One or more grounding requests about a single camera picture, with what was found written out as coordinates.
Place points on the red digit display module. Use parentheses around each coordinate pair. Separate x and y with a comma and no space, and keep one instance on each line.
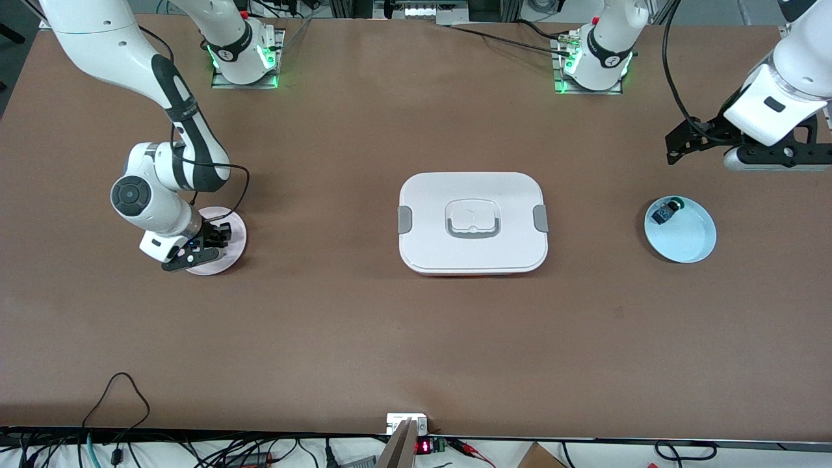
(424,446)

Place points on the pink round plate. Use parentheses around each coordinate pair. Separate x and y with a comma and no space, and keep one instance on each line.
(237,244)

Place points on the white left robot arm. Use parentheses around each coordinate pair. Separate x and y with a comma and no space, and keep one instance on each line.
(608,32)

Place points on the light blue round plate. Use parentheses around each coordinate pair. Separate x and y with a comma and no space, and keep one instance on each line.
(682,240)

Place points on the gray box latch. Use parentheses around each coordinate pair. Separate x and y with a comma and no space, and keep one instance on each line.
(405,220)
(540,218)

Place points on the white lidded storage box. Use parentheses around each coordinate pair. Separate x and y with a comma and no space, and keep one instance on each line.
(468,257)

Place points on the small blue black object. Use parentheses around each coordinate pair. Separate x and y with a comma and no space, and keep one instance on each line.
(666,212)

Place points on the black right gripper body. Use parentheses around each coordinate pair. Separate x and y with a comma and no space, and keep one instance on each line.
(209,233)

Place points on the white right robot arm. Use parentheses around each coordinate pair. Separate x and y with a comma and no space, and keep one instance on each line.
(84,32)

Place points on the aluminum camera mount post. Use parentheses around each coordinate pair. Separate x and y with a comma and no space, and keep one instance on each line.
(403,448)

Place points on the brown cardboard piece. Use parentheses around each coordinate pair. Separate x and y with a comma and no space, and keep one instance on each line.
(539,458)

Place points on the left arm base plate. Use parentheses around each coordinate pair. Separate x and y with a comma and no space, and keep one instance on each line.
(560,65)

